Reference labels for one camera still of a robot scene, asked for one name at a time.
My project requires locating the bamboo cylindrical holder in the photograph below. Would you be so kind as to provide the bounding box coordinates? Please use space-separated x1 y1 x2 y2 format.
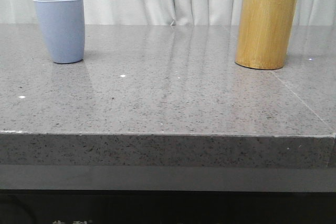
235 0 297 70

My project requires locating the blue plastic cup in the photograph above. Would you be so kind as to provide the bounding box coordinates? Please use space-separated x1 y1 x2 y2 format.
33 0 85 64

